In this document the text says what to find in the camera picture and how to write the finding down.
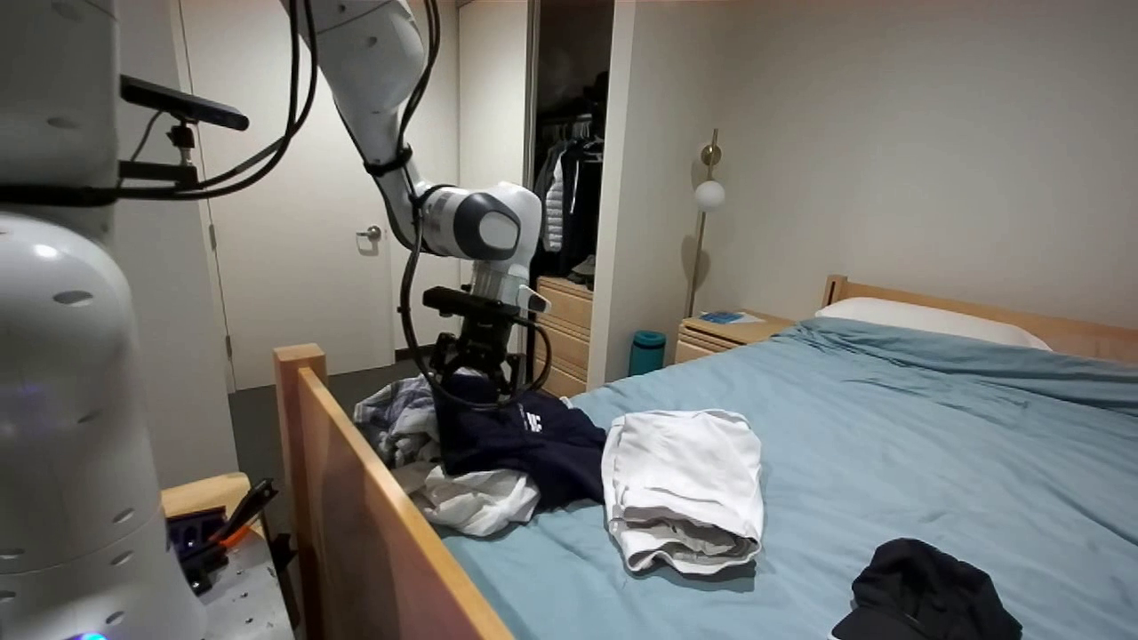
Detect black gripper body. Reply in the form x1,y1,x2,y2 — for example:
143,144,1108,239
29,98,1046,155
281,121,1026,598
436,314,534,370

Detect navy t-shirt with white print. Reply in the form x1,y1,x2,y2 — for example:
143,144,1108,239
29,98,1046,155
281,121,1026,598
429,370,611,517

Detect white garment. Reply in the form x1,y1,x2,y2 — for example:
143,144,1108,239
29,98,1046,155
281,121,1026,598
596,405,767,582

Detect closet hanging clothes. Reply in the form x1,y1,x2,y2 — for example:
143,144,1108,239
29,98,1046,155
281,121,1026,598
529,67,611,291

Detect plaid checked shirt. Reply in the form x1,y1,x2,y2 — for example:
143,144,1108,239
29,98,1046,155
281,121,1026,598
349,370,445,468

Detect cream white cloth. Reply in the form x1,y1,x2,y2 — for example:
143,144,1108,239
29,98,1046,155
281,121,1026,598
412,461,543,539

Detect teal cylindrical bin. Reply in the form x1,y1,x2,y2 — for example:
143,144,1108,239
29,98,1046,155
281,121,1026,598
623,327,672,381

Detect white room door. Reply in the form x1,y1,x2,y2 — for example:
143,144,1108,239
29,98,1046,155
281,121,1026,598
173,0,416,391

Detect wooden nightstand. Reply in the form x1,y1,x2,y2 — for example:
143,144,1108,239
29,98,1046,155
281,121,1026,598
672,307,799,365

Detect floor lamp with globe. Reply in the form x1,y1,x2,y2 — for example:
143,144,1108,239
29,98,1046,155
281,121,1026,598
681,124,732,325

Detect black orange tools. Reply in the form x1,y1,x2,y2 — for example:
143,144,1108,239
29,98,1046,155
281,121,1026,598
170,477,283,591

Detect white pillow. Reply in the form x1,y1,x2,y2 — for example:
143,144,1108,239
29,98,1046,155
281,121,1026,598
810,291,1056,355

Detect black garment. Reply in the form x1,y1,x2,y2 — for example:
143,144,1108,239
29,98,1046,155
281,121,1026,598
828,534,1026,640

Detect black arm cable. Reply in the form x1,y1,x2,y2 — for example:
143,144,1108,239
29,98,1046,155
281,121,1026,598
391,226,558,403

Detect black camera on stand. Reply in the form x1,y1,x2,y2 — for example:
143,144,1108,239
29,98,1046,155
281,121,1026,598
115,71,256,194

